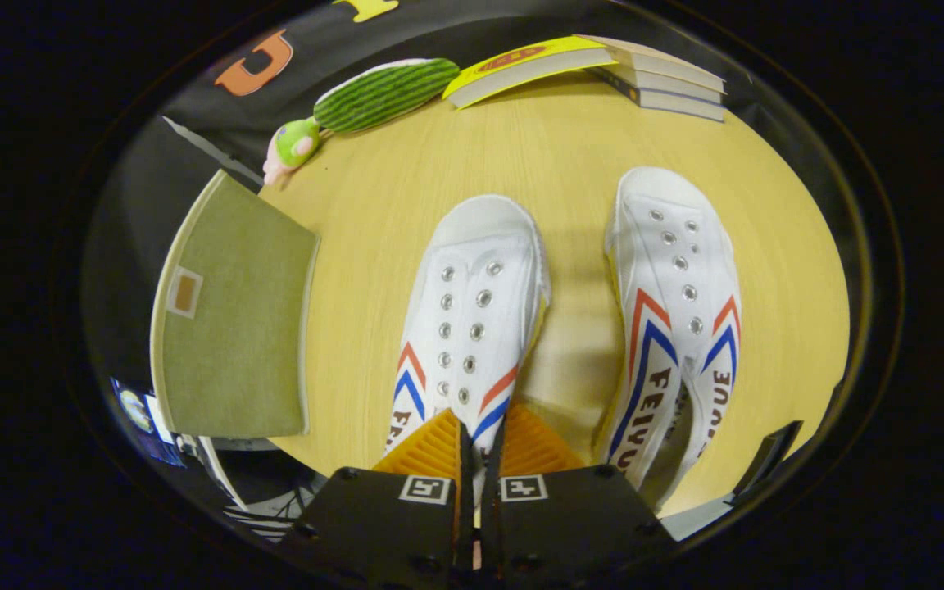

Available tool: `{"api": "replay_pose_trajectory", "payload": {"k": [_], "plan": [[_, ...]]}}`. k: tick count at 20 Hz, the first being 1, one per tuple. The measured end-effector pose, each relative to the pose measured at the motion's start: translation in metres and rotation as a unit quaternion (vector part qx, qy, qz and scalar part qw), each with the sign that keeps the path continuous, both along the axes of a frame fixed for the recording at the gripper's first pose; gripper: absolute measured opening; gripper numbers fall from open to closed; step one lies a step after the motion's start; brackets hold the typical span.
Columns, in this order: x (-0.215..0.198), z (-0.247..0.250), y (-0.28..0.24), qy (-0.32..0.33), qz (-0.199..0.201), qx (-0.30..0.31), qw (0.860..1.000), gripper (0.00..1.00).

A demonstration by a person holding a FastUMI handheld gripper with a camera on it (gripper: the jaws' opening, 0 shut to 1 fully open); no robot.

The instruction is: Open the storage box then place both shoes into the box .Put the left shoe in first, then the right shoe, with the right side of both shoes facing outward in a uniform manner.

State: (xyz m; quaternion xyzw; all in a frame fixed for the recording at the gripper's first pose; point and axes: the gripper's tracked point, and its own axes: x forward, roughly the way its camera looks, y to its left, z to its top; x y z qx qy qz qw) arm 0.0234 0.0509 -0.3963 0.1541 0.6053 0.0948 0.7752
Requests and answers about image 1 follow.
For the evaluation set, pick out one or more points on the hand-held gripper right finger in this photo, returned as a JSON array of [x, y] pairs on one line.
[[570, 524]]

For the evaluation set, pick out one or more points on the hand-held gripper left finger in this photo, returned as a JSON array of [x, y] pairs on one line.
[[382, 524]]

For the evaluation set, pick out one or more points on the green fabric storage box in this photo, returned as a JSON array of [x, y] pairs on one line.
[[234, 344]]

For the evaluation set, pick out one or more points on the white striped canvas shoe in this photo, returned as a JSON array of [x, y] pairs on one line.
[[472, 287], [669, 270]]

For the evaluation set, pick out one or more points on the blue printed carton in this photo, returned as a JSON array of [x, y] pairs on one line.
[[140, 414]]

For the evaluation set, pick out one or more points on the pink and green plush toy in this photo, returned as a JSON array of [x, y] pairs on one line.
[[296, 143]]

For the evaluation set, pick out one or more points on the watermelon slice plush toy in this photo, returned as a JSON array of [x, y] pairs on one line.
[[382, 94]]

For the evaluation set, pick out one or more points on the blue edged book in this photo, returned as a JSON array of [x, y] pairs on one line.
[[685, 105]]

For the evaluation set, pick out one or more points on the white cover book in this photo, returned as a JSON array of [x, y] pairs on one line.
[[681, 88]]

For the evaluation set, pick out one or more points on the yellow book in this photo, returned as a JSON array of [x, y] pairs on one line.
[[521, 61]]

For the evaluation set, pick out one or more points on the beige cover book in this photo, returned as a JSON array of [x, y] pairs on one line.
[[677, 67]]

